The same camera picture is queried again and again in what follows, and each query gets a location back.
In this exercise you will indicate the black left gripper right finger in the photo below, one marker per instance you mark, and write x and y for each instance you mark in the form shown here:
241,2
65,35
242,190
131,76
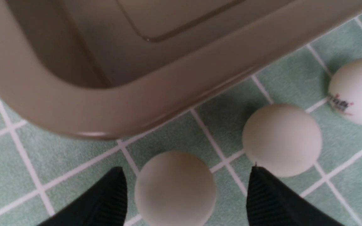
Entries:
271,203

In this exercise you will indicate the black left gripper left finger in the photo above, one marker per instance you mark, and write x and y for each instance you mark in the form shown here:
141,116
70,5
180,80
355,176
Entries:
104,204

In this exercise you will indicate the white ping-pong ball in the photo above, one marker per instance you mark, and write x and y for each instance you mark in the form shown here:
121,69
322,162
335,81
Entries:
283,138
345,91
175,188

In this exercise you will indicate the green checkered table cloth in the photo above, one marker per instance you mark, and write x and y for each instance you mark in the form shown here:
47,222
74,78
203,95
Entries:
40,172

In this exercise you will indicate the olive green plastic bin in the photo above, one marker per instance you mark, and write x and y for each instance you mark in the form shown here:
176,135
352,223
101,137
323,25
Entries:
115,68

